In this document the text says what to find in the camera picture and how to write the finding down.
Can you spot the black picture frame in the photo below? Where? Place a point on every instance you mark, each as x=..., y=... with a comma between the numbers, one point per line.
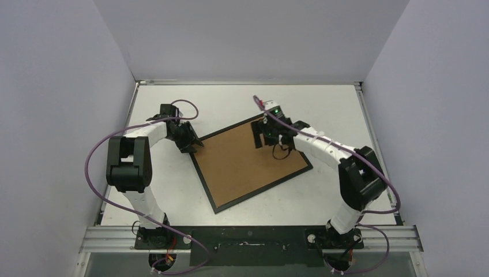
x=263, y=191

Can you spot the aluminium front rail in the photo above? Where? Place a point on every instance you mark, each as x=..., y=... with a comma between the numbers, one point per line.
x=122, y=239

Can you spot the brown cardboard backing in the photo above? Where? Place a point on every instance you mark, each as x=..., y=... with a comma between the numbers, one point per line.
x=244, y=168

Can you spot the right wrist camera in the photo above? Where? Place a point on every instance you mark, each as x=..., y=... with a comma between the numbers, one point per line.
x=271, y=106

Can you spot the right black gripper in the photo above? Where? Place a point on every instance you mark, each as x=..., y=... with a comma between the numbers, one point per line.
x=263, y=130

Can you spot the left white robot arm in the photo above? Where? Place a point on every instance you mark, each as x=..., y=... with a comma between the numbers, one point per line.
x=129, y=168

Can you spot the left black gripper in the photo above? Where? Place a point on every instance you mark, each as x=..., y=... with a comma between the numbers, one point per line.
x=191, y=138

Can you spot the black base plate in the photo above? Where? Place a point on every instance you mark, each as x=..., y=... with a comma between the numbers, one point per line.
x=254, y=245

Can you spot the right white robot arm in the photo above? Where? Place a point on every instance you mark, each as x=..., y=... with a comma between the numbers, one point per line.
x=360, y=176

